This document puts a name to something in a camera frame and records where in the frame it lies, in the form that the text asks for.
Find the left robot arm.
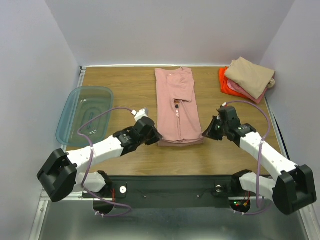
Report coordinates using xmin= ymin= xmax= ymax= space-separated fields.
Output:
xmin=37 ymin=116 xmax=162 ymax=203

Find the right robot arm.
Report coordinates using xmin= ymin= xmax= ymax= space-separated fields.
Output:
xmin=202 ymin=102 xmax=317 ymax=215

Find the folded beige t-shirt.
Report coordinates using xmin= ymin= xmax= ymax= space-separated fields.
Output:
xmin=224 ymin=57 xmax=275 ymax=99

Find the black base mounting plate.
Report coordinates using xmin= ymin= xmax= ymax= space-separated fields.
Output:
xmin=82 ymin=174 xmax=261 ymax=210

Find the pink printed t-shirt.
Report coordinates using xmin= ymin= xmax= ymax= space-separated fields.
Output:
xmin=154 ymin=67 xmax=204 ymax=147

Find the cream cloth piece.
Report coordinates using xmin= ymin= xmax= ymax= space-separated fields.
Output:
xmin=266 ymin=78 xmax=276 ymax=89

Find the folded pink t-shirt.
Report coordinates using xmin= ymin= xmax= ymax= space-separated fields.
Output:
xmin=227 ymin=79 xmax=268 ymax=104

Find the clear teal plastic bin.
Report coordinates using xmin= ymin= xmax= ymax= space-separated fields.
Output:
xmin=56 ymin=86 xmax=114 ymax=148

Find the aluminium frame rail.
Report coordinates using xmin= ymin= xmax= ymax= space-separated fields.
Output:
xmin=40 ymin=188 xmax=95 ymax=203

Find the folded orange t-shirt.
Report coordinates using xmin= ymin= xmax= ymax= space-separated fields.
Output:
xmin=218 ymin=66 xmax=247 ymax=99

